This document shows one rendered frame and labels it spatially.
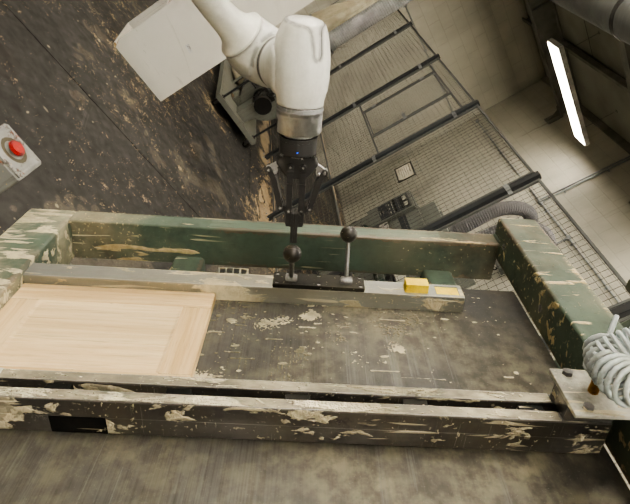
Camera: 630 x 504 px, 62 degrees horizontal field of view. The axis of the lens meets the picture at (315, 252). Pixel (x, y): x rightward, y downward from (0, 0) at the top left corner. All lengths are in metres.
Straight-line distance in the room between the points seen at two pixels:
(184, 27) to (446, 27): 5.84
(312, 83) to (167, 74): 3.92
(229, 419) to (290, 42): 0.63
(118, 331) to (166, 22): 3.85
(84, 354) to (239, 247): 0.50
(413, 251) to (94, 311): 0.77
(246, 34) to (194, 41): 3.67
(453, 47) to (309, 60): 8.92
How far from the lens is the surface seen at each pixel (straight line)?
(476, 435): 0.90
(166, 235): 1.39
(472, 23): 9.85
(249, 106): 6.21
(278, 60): 1.00
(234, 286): 1.14
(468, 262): 1.44
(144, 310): 1.13
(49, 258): 1.38
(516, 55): 10.33
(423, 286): 1.17
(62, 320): 1.15
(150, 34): 4.78
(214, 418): 0.85
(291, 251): 1.04
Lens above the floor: 1.74
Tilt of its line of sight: 15 degrees down
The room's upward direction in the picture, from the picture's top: 63 degrees clockwise
